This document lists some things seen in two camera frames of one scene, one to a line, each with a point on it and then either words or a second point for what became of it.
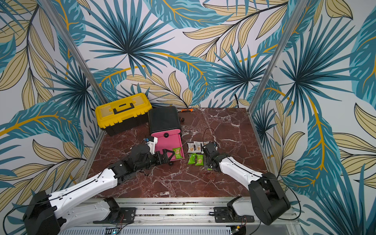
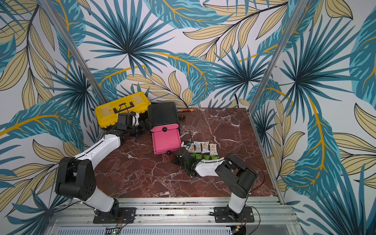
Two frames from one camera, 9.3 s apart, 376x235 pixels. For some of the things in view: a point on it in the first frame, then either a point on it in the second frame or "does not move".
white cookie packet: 197,144 does not move
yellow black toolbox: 124,115 does not move
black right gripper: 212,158 → 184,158
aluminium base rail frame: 191,211 does not move
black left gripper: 166,159 → 144,129
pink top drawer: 165,133 → 165,127
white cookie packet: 191,147 does not move
